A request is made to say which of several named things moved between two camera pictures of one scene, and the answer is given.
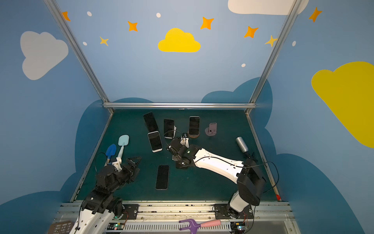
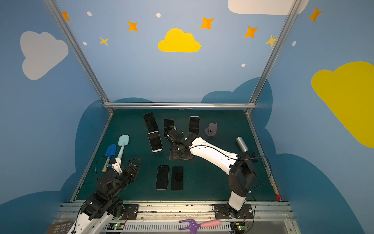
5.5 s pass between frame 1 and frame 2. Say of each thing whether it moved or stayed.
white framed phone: stayed
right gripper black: moved
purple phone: stayed
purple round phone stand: stayed
